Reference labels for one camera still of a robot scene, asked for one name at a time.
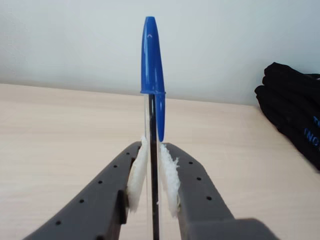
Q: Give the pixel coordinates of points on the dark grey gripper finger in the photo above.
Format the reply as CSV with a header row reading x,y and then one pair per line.
x,y
200,205
95,200

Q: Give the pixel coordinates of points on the blue ballpoint pen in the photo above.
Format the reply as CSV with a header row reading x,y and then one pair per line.
x,y
151,62

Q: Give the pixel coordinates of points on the black fabric blue print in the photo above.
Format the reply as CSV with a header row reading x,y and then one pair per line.
x,y
292,107

